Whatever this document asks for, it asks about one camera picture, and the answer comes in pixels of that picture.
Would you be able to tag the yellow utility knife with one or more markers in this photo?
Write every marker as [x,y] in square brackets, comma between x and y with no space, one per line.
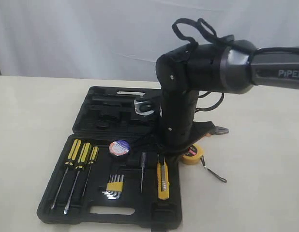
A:
[162,178]

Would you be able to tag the small yellow black screwdriver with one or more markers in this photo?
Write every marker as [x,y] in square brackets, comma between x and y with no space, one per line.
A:
[91,162]

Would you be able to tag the white backdrop curtain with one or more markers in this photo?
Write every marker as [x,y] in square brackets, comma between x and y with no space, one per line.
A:
[121,39]

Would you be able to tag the yellow tape measure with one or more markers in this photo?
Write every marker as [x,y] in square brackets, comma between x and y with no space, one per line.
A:
[195,155]

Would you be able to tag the black plastic tool case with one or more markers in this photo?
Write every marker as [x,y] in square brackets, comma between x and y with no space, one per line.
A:
[108,114]

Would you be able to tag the large yellow black screwdriver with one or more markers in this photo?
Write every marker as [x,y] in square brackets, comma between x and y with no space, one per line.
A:
[69,163]

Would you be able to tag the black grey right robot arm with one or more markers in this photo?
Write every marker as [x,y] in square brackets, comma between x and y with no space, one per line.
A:
[233,67]

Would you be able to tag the black PVC insulating tape roll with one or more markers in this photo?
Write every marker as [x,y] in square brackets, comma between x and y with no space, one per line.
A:
[119,148]

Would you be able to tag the hex key set yellow holder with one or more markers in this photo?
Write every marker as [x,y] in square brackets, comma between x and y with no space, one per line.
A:
[114,187]

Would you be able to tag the pliers black orange handles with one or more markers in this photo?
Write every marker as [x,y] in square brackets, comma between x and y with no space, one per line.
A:
[216,130]

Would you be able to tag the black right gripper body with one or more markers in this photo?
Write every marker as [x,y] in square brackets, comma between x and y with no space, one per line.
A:
[179,145]

